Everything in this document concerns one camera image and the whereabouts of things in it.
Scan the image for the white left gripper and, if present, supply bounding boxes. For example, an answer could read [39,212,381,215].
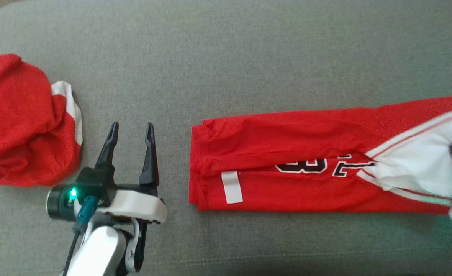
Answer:
[46,122,167,225]

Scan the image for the red shorts with white band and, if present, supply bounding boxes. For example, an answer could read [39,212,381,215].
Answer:
[0,53,84,188]

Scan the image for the red printed basketball jersey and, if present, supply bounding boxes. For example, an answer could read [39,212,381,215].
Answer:
[188,94,452,215]

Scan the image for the grey fabric sofa seat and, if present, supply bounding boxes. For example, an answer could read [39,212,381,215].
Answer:
[0,0,452,276]

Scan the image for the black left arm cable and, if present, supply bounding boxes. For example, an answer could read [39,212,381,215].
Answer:
[61,196,98,276]

